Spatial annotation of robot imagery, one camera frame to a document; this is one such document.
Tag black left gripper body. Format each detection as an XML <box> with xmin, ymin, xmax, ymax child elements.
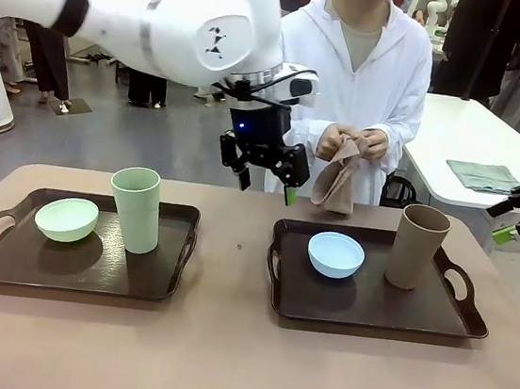
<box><xmin>214</xmin><ymin>98</ymin><xmax>319</xmax><ymax>191</ymax></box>

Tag green cloth mat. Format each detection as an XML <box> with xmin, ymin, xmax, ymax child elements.
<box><xmin>443</xmin><ymin>158</ymin><xmax>520</xmax><ymax>197</ymax></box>

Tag brown cloth mat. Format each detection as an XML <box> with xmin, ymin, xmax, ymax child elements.
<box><xmin>308</xmin><ymin>133</ymin><xmax>364</xmax><ymax>217</ymax></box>

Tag light blue bowl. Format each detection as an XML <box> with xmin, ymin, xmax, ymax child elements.
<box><xmin>303</xmin><ymin>229</ymin><xmax>368</xmax><ymax>282</ymax></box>

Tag brown cup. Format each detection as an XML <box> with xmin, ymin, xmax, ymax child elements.
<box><xmin>382</xmin><ymin>201</ymin><xmax>454</xmax><ymax>295</ymax></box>

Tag light green cup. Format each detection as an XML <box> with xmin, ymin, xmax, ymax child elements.
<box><xmin>102</xmin><ymin>163</ymin><xmax>168</xmax><ymax>258</ymax></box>

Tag light green bowl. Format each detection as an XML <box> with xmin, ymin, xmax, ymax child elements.
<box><xmin>31</xmin><ymin>193</ymin><xmax>102</xmax><ymax>248</ymax></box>

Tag person's right forearm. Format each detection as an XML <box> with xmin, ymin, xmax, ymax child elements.
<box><xmin>284</xmin><ymin>115</ymin><xmax>333</xmax><ymax>170</ymax></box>

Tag person's left forearm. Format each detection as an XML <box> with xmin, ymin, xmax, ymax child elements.
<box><xmin>376</xmin><ymin>117</ymin><xmax>416</xmax><ymax>179</ymax></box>

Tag dark brown tray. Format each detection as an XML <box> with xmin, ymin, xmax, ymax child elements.
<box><xmin>259</xmin><ymin>215</ymin><xmax>501</xmax><ymax>345</ymax></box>
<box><xmin>0</xmin><ymin>181</ymin><xmax>203</xmax><ymax>308</ymax></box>

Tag person's right hand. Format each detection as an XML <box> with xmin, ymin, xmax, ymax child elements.
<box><xmin>315</xmin><ymin>121</ymin><xmax>358</xmax><ymax>165</ymax></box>

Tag person's left hand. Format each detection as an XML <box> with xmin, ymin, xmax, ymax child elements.
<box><xmin>353</xmin><ymin>125</ymin><xmax>391</xmax><ymax>163</ymax></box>

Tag white side table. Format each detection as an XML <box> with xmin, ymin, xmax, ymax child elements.
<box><xmin>396</xmin><ymin>89</ymin><xmax>520</xmax><ymax>213</ymax></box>

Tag person in blue plaid shirt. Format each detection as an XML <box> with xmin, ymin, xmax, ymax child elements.
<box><xmin>93</xmin><ymin>0</ymin><xmax>190</xmax><ymax>112</ymax></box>

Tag person in white hoodie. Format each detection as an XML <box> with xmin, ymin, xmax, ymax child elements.
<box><xmin>259</xmin><ymin>0</ymin><xmax>442</xmax><ymax>211</ymax></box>

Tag hanging black coat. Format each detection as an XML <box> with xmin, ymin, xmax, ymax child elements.
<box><xmin>435</xmin><ymin>0</ymin><xmax>520</xmax><ymax>107</ymax></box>

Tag person in red plaid shirt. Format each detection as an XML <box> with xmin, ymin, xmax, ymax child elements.
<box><xmin>8</xmin><ymin>0</ymin><xmax>84</xmax><ymax>108</ymax></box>

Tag person in beige trousers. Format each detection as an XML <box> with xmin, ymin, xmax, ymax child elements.
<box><xmin>0</xmin><ymin>14</ymin><xmax>34</xmax><ymax>95</ymax></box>

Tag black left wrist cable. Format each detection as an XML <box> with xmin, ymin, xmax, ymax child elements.
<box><xmin>210</xmin><ymin>73</ymin><xmax>280</xmax><ymax>110</ymax></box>

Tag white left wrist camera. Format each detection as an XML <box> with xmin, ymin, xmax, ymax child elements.
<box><xmin>270</xmin><ymin>62</ymin><xmax>323</xmax><ymax>110</ymax></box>

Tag black floor base plate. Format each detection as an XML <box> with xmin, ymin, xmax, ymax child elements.
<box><xmin>49</xmin><ymin>94</ymin><xmax>95</xmax><ymax>118</ymax></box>

